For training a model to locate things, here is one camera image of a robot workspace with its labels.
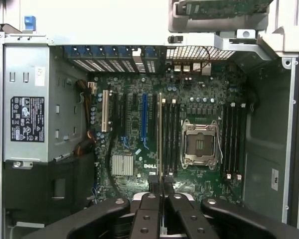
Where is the black RAM slot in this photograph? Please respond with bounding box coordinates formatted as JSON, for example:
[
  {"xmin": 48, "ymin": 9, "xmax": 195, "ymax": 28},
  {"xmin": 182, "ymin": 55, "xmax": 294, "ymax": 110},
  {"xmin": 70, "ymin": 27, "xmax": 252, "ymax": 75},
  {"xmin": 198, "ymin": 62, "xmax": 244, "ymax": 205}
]
[
  {"xmin": 163, "ymin": 98, "xmax": 169, "ymax": 176},
  {"xmin": 169, "ymin": 98, "xmax": 175, "ymax": 176},
  {"xmin": 229, "ymin": 102, "xmax": 235, "ymax": 180},
  {"xmin": 240, "ymin": 102, "xmax": 246, "ymax": 180},
  {"xmin": 175, "ymin": 102, "xmax": 181, "ymax": 175},
  {"xmin": 234, "ymin": 102, "xmax": 240, "ymax": 180},
  {"xmin": 223, "ymin": 102, "xmax": 229, "ymax": 180}
]

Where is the silver chipset heatsink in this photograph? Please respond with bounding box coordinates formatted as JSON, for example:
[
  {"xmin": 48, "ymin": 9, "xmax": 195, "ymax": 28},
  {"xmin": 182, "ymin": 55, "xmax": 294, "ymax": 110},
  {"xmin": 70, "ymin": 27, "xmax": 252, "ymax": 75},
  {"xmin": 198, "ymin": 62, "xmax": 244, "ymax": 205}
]
[{"xmin": 111, "ymin": 153, "xmax": 135, "ymax": 176}]

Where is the CPU socket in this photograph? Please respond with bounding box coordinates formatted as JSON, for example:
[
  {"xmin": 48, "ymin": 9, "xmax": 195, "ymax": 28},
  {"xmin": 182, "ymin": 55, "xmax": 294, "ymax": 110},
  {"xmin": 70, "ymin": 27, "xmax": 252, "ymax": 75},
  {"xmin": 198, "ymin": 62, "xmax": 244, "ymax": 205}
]
[{"xmin": 180, "ymin": 119, "xmax": 221, "ymax": 168}]

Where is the white case sticker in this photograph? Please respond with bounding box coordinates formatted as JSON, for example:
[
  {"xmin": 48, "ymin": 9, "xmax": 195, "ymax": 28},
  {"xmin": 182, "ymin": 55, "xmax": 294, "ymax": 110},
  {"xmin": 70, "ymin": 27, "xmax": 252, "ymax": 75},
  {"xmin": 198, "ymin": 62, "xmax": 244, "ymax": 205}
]
[{"xmin": 271, "ymin": 168, "xmax": 280, "ymax": 192}]

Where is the black expansion slot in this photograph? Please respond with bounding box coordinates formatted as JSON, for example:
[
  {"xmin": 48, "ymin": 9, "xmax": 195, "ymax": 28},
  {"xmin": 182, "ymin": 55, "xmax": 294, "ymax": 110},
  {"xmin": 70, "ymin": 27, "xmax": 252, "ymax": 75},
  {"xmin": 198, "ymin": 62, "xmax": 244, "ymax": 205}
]
[
  {"xmin": 152, "ymin": 93, "xmax": 158, "ymax": 150},
  {"xmin": 111, "ymin": 92, "xmax": 118, "ymax": 140},
  {"xmin": 123, "ymin": 93, "xmax": 129, "ymax": 136}
]

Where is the blue expansion slot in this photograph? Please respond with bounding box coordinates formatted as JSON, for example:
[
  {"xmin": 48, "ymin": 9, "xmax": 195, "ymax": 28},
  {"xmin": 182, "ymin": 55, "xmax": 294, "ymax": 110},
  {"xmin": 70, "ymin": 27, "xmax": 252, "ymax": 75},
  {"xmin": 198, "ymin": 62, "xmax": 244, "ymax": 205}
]
[{"xmin": 141, "ymin": 93, "xmax": 149, "ymax": 150}]

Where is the green motherboard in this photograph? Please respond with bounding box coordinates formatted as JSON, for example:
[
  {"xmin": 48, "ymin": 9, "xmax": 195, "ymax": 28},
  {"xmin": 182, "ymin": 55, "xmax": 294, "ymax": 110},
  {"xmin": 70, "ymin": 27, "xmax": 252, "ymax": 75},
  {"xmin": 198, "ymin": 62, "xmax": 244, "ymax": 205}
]
[{"xmin": 87, "ymin": 72, "xmax": 249, "ymax": 207}]

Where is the open black PC case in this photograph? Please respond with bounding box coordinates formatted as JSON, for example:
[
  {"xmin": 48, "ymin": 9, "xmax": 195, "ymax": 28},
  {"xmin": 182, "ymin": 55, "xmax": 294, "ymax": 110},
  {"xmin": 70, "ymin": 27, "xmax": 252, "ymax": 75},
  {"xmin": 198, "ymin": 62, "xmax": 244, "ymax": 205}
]
[{"xmin": 0, "ymin": 22, "xmax": 299, "ymax": 239}]

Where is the white expansion slot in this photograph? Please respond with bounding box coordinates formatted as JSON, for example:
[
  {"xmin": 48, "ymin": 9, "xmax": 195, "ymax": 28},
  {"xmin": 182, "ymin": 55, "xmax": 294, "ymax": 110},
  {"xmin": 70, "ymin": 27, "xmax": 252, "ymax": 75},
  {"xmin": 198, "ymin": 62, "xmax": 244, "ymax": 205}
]
[{"xmin": 101, "ymin": 89, "xmax": 109, "ymax": 132}]

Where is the black plastic fan shroud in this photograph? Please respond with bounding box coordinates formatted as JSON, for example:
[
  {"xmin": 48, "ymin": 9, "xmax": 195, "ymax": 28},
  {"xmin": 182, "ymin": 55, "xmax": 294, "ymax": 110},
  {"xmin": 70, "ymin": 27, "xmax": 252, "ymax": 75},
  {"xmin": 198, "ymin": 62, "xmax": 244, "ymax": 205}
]
[{"xmin": 3, "ymin": 152, "xmax": 95, "ymax": 226}]

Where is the silver power supply unit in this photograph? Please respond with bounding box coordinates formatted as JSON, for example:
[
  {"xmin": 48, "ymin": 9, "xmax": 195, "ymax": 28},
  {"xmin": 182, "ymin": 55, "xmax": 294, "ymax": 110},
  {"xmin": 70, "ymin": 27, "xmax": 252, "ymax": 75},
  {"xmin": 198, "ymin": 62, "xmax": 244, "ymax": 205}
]
[{"xmin": 2, "ymin": 43, "xmax": 89, "ymax": 162}]

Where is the gray parts rack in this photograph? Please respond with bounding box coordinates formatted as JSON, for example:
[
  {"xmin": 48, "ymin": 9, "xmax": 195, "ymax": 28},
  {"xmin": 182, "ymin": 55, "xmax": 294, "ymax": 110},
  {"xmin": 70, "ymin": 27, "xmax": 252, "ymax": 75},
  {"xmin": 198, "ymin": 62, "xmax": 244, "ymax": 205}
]
[{"xmin": 168, "ymin": 0, "xmax": 275, "ymax": 34}]

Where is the graphics card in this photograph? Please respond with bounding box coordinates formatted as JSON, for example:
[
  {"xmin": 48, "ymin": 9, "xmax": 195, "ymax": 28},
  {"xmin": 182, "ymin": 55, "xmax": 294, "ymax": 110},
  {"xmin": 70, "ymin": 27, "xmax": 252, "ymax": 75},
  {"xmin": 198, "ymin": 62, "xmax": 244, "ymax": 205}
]
[{"xmin": 179, "ymin": 0, "xmax": 274, "ymax": 19}]

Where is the blue case latch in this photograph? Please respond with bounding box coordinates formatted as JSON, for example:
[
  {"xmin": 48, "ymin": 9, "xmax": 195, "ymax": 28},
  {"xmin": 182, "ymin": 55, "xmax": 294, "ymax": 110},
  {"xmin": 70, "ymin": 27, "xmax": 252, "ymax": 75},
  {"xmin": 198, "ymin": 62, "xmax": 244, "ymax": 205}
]
[{"xmin": 24, "ymin": 15, "xmax": 36, "ymax": 32}]

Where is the yellow black wire bundle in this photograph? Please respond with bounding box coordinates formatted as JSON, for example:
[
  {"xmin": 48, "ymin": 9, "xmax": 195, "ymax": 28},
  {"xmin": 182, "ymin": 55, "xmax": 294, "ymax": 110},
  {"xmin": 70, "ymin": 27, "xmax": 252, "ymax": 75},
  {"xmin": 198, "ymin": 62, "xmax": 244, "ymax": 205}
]
[{"xmin": 74, "ymin": 79, "xmax": 97, "ymax": 156}]

